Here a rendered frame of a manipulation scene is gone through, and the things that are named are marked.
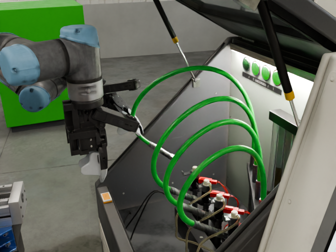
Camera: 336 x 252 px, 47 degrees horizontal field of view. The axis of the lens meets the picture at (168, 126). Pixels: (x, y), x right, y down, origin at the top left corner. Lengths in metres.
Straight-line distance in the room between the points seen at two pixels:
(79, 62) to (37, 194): 2.60
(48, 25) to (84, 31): 3.46
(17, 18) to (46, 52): 3.47
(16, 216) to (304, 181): 0.97
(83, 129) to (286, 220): 0.46
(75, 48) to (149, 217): 0.86
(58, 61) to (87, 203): 2.39
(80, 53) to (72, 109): 0.13
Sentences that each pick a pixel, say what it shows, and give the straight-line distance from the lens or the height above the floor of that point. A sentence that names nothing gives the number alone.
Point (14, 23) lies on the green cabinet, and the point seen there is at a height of 1.16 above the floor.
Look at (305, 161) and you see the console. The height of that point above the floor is 1.35.
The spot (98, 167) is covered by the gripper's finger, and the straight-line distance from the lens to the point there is 0.90.
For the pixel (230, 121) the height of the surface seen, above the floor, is 1.35.
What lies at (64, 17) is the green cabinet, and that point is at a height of 1.19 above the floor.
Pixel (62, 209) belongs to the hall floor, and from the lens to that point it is 3.08.
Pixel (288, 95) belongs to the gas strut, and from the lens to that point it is 0.80.
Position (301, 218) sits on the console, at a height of 1.25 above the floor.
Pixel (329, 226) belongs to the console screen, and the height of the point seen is 1.28.
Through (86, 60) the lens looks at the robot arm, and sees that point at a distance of 0.80.
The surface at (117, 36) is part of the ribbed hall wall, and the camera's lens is 7.56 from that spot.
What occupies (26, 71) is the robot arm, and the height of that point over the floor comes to 1.53.
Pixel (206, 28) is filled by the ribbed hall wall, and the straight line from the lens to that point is 7.90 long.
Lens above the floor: 1.72
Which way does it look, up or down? 23 degrees down
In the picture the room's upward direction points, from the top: 1 degrees counter-clockwise
